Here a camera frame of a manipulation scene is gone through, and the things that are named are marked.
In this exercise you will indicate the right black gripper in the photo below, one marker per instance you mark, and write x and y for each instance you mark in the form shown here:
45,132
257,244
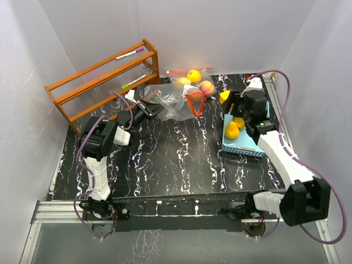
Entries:
235,98

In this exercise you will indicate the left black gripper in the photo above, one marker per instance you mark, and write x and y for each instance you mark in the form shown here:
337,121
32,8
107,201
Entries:
150,109

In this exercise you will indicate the yellow fake bell pepper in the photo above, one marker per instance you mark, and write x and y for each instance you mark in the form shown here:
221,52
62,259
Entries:
223,96

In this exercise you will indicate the orange yellow fake pepper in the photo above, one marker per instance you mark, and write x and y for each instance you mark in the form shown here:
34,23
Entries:
240,123

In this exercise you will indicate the yellow fake pear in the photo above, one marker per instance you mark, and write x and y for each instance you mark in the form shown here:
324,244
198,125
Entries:
231,131

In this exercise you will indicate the clear zip bag with peppers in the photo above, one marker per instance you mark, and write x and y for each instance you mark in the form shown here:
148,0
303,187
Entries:
180,102

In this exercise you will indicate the clear zip bag with fruit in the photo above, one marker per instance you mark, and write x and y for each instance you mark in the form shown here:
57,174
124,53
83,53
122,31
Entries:
174,75

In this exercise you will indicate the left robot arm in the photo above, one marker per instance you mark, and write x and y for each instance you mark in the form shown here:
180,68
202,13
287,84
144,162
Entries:
97,140

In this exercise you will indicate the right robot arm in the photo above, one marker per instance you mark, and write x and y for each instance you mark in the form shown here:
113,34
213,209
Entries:
306,198

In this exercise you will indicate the fake pink peach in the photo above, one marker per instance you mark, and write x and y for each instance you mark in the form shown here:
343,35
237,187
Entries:
207,88

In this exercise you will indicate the fake peach apple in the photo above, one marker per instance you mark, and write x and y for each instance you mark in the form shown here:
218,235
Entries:
184,81

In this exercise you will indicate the yellow fake lemon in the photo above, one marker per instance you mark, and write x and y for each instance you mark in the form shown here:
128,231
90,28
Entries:
194,76

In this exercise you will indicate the green marker pen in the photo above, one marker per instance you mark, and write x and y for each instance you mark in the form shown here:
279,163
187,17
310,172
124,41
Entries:
133,82

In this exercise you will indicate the blue plastic basket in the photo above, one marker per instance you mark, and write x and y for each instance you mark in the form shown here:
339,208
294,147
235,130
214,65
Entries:
243,145

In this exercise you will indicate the pink marker pen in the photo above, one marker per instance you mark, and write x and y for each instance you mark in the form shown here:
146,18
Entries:
130,53

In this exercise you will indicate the wooden shelf rack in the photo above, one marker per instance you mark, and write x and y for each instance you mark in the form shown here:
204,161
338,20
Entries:
92,88

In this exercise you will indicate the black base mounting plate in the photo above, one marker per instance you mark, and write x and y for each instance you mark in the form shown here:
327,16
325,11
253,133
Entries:
232,219

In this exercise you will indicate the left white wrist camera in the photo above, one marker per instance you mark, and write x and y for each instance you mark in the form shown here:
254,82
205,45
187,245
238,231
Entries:
130,95

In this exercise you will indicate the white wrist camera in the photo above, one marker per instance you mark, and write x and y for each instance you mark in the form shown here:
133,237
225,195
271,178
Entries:
254,84
130,95

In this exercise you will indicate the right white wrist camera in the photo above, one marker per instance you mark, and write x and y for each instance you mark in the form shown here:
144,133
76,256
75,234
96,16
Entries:
254,84

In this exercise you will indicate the aluminium frame rail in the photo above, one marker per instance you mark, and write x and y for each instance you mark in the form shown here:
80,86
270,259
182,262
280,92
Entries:
55,213

